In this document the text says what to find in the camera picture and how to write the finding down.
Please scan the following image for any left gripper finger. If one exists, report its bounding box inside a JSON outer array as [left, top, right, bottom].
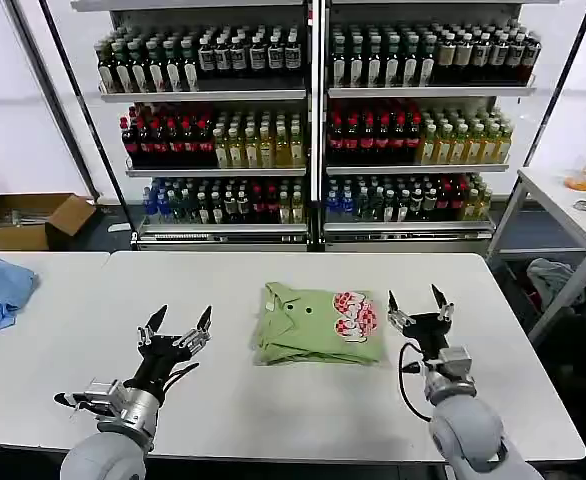
[[136, 304, 169, 346], [172, 305, 214, 350]]

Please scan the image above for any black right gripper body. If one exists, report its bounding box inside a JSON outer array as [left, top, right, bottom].
[[402, 311, 455, 361]]

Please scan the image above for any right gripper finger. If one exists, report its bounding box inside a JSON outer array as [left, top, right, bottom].
[[431, 284, 456, 322], [387, 289, 417, 332]]

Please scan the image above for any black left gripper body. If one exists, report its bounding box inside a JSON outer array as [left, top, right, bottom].
[[121, 334, 199, 397]]

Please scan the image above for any green shirt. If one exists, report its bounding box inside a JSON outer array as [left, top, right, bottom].
[[251, 281, 390, 369]]

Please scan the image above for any grey clothes pile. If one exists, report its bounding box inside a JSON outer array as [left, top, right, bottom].
[[525, 256, 586, 312]]

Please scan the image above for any white side table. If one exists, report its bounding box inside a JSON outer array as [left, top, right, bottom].
[[485, 166, 586, 346]]

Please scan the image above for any open cardboard box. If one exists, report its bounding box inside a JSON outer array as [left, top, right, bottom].
[[0, 167, 98, 251]]

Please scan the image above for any shelf rack with bottles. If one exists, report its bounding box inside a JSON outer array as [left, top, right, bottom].
[[70, 0, 321, 252], [319, 0, 563, 256]]

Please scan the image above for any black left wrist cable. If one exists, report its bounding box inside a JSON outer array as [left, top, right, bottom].
[[52, 361, 201, 409]]

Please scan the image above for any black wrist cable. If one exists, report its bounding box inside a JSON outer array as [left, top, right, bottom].
[[52, 361, 201, 409], [397, 341, 435, 422]]

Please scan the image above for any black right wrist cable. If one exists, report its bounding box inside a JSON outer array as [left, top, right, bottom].
[[397, 341, 435, 422]]

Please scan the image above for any black slanted frame pole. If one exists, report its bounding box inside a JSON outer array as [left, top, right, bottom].
[[6, 0, 100, 204], [37, 0, 140, 244], [520, 0, 586, 169]]

